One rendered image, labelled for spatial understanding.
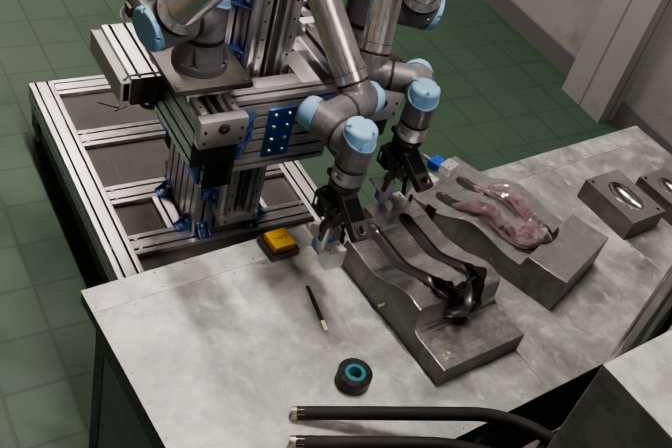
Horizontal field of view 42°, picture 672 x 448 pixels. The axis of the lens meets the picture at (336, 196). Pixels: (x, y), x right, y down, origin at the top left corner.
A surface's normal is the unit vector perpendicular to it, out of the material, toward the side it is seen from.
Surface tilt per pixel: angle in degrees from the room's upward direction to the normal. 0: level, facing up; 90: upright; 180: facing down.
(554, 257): 0
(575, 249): 0
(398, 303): 90
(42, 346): 0
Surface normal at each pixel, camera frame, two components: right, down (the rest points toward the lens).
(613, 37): -0.86, 0.18
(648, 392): 0.22, -0.73
